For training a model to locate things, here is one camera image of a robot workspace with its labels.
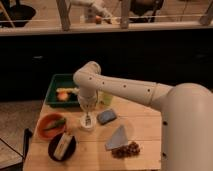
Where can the yellow item in bin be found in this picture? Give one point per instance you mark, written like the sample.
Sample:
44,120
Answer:
68,90

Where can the black plate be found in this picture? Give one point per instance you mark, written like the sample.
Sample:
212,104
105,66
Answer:
67,154

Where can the brown grape bunch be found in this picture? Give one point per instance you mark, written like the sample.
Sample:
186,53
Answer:
129,150

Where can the green plastic bin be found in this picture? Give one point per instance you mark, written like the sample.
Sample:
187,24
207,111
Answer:
61,81

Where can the orange fruit in bin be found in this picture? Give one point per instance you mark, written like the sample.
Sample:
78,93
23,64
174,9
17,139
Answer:
62,96

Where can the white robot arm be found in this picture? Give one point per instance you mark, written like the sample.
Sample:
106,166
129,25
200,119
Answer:
186,110

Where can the green vegetable in bowl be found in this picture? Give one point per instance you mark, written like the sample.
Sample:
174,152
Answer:
56,124

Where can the blue folded cloth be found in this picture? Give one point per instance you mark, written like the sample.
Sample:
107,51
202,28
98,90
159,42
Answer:
118,139

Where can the orange bowl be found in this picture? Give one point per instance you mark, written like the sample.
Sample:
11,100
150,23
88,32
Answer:
46,121

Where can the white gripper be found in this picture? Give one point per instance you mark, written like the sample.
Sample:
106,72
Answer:
87,104

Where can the white box on plate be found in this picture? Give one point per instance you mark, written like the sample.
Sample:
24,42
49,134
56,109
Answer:
62,146

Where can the blue sponge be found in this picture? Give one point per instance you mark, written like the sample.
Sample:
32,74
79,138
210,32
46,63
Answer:
106,116

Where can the green cup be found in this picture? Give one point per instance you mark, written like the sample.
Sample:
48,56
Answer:
107,99

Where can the black chair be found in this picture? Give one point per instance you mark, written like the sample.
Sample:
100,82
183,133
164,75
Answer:
19,166

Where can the white paper cup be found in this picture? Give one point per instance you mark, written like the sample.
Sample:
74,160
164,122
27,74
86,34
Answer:
88,122

